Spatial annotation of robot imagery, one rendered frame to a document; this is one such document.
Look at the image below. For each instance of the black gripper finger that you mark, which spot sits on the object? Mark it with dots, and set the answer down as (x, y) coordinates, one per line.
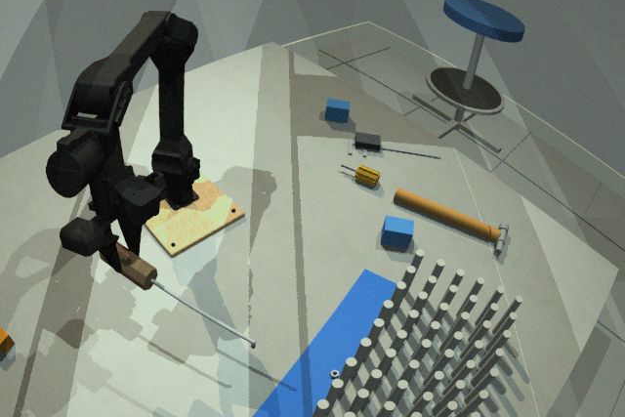
(109, 251)
(131, 233)

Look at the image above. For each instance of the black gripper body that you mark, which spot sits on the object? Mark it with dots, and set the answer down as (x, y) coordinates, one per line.
(86, 237)

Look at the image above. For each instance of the blue flat strip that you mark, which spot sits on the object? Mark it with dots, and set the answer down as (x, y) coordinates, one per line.
(309, 379)

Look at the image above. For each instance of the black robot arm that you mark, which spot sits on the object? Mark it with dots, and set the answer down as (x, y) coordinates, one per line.
(105, 89)

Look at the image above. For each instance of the blue cube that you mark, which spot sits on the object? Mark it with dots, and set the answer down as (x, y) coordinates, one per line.
(397, 231)
(337, 110)

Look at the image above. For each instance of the orange rectangular bar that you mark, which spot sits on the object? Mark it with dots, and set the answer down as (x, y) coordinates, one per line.
(6, 341)

